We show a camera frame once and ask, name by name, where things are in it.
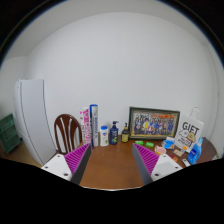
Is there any framed group photo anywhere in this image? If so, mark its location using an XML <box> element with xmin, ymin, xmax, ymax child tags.
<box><xmin>128</xmin><ymin>106</ymin><xmax>181</xmax><ymax>141</ymax></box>

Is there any small white lotion bottle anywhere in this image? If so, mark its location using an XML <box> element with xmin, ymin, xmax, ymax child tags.
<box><xmin>99</xmin><ymin>125</ymin><xmax>110</xmax><ymax>147</ymax></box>

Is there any green plastic crate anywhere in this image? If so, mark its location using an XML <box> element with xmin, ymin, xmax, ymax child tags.
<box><xmin>0</xmin><ymin>113</ymin><xmax>22</xmax><ymax>155</ymax></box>

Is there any white printed shuttlecock tube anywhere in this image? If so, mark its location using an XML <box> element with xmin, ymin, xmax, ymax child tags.
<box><xmin>89</xmin><ymin>104</ymin><xmax>100</xmax><ymax>148</ymax></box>

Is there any dark blue pump bottle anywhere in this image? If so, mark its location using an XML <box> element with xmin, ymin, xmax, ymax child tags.
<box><xmin>109</xmin><ymin>120</ymin><xmax>120</xmax><ymax>146</ymax></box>

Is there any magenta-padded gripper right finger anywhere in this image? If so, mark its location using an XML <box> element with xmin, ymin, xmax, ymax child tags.
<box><xmin>131</xmin><ymin>143</ymin><xmax>184</xmax><ymax>187</ymax></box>

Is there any blue tissue pack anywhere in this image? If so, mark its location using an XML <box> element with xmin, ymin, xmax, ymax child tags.
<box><xmin>162</xmin><ymin>136</ymin><xmax>177</xmax><ymax>150</ymax></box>

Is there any white printed gift bag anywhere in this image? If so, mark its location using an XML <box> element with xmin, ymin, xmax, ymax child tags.
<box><xmin>173</xmin><ymin>107</ymin><xmax>205</xmax><ymax>154</ymax></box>

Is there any brown wooden chair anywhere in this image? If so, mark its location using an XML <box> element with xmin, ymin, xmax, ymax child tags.
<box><xmin>53</xmin><ymin>113</ymin><xmax>84</xmax><ymax>155</ymax></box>

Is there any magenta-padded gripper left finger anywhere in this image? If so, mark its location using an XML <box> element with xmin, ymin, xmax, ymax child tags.
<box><xmin>41</xmin><ymin>143</ymin><xmax>93</xmax><ymax>186</ymax></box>

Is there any blue detergent bottle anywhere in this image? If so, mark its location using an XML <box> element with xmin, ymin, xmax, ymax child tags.
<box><xmin>186</xmin><ymin>137</ymin><xmax>204</xmax><ymax>166</ymax></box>

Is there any amber pump bottle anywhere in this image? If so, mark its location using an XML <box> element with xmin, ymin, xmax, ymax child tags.
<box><xmin>121</xmin><ymin>122</ymin><xmax>130</xmax><ymax>144</ymax></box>

